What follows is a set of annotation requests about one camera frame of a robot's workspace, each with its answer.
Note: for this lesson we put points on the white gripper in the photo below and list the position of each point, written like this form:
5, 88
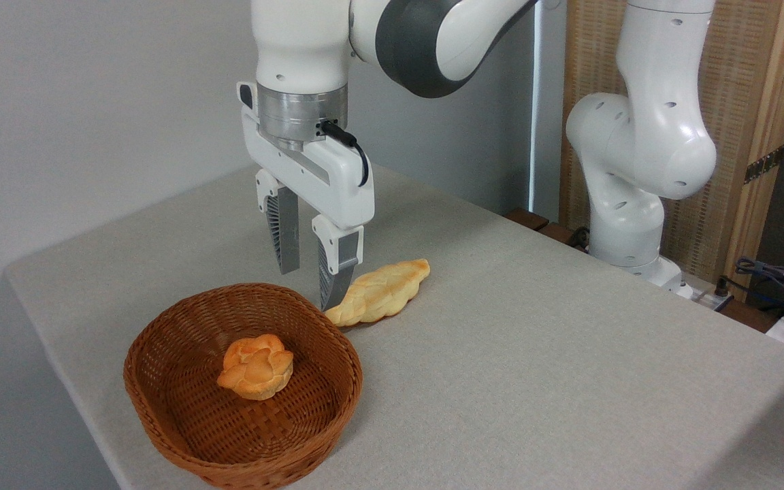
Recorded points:
337, 184

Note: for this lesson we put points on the round flower-shaped bread roll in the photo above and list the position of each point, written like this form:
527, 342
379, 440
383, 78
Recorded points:
256, 367

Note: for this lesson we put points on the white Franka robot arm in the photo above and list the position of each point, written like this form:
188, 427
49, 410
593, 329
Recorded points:
644, 136

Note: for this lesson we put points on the long braided bread loaf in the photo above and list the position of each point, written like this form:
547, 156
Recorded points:
382, 291

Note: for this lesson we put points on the brown wicker basket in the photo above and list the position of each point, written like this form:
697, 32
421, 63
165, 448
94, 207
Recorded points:
194, 422

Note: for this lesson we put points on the dark metal screen hinge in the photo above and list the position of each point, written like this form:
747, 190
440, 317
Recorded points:
764, 164

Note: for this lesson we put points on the wooden rattan folding screen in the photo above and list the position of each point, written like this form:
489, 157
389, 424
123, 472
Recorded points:
746, 82

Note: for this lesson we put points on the white vertical wall trim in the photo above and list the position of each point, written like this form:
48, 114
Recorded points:
536, 102

